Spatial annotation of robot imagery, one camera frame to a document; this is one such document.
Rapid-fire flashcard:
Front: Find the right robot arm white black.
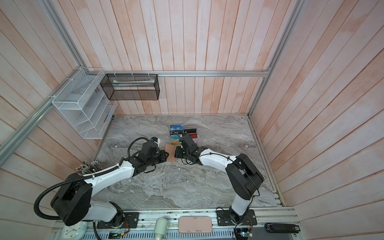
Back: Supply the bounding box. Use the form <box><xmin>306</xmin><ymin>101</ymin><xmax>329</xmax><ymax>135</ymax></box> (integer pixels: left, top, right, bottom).
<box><xmin>179</xmin><ymin>134</ymin><xmax>264</xmax><ymax>224</ymax></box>

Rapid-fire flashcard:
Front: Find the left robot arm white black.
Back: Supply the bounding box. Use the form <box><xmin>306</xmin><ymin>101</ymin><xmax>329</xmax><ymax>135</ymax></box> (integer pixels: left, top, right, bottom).
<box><xmin>51</xmin><ymin>140</ymin><xmax>169</xmax><ymax>228</ymax></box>

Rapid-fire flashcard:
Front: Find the gold credit card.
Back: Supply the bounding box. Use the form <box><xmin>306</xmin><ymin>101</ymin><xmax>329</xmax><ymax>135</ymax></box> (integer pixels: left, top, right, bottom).
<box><xmin>171</xmin><ymin>139</ymin><xmax>181</xmax><ymax>146</ymax></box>

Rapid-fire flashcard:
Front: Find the red credit card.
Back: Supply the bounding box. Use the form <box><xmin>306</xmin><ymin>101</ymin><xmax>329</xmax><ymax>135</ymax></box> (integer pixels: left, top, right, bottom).
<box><xmin>190</xmin><ymin>133</ymin><xmax>198</xmax><ymax>139</ymax></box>

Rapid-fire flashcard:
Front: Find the teal credit card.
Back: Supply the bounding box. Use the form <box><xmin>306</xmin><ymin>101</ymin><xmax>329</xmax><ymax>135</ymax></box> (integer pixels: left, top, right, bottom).
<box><xmin>171</xmin><ymin>134</ymin><xmax>182</xmax><ymax>140</ymax></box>

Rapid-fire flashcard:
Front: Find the black credit card right column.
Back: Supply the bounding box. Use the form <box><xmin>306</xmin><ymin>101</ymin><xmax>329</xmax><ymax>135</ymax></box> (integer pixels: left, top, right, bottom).
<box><xmin>183</xmin><ymin>128</ymin><xmax>197</xmax><ymax>134</ymax></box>

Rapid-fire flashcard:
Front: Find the black credit card column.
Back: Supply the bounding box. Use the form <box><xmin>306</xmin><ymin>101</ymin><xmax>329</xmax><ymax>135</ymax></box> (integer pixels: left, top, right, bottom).
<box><xmin>183</xmin><ymin>128</ymin><xmax>197</xmax><ymax>134</ymax></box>
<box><xmin>170</xmin><ymin>130</ymin><xmax>184</xmax><ymax>135</ymax></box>

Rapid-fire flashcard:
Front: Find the black credit card left column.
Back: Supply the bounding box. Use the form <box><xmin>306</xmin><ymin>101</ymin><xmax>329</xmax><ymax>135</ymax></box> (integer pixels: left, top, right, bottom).
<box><xmin>170</xmin><ymin>130</ymin><xmax>184</xmax><ymax>135</ymax></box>

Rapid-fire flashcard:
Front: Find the bundle of coloured pens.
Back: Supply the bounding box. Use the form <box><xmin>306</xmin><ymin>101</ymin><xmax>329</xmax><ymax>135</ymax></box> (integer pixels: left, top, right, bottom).
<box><xmin>75</xmin><ymin>160</ymin><xmax>102</xmax><ymax>176</ymax></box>

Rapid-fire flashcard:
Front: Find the pink rectangular case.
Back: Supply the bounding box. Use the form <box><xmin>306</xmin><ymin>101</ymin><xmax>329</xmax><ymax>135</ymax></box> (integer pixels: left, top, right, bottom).
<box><xmin>178</xmin><ymin>216</ymin><xmax>213</xmax><ymax>234</ymax></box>

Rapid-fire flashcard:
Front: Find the black mesh basket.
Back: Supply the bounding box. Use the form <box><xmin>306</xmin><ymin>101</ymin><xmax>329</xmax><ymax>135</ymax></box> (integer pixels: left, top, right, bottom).
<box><xmin>101</xmin><ymin>74</ymin><xmax>160</xmax><ymax>101</ymax></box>

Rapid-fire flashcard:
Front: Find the white analog clock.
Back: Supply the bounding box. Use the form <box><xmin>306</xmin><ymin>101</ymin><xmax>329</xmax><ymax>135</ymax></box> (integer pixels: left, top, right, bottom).
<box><xmin>60</xmin><ymin>222</ymin><xmax>87</xmax><ymax>240</ymax></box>

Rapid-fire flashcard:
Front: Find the black stapler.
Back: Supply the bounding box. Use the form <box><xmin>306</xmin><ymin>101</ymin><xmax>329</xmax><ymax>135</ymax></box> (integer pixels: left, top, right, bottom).
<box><xmin>264</xmin><ymin>223</ymin><xmax>301</xmax><ymax>234</ymax></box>

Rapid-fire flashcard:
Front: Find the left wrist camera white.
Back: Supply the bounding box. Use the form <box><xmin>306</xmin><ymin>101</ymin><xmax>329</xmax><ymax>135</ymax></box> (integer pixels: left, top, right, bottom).
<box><xmin>150</xmin><ymin>137</ymin><xmax>161</xmax><ymax>146</ymax></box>

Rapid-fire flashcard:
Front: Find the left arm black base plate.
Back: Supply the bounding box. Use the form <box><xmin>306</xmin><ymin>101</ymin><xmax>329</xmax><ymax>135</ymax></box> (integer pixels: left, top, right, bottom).
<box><xmin>97</xmin><ymin>212</ymin><xmax>140</xmax><ymax>229</ymax></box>

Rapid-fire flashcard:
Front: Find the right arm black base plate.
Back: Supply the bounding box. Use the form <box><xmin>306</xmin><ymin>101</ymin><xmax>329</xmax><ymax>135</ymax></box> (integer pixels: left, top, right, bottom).
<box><xmin>216</xmin><ymin>208</ymin><xmax>257</xmax><ymax>226</ymax></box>

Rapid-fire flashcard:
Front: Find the white wire mesh shelf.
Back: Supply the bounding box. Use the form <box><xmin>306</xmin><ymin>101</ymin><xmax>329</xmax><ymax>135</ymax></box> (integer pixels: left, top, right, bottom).
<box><xmin>52</xmin><ymin>68</ymin><xmax>117</xmax><ymax>140</ymax></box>

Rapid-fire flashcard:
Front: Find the black corrugated cable hose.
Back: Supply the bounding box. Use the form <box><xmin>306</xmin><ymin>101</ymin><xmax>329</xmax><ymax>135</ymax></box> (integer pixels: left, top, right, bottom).
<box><xmin>33</xmin><ymin>164</ymin><xmax>121</xmax><ymax>221</ymax></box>

